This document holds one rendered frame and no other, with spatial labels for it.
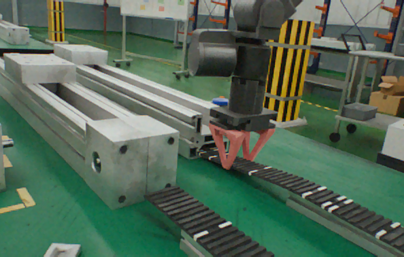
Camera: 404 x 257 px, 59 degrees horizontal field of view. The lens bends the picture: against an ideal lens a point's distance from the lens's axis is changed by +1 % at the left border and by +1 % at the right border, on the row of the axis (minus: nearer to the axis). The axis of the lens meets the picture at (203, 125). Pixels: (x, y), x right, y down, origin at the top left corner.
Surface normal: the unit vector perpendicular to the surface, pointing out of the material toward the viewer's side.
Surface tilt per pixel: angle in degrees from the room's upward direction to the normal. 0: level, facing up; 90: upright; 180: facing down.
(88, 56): 90
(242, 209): 0
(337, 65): 90
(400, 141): 90
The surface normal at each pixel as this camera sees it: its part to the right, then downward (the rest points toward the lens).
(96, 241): 0.09, -0.95
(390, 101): -0.73, 0.11
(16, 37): 0.61, 0.29
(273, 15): 0.32, 0.30
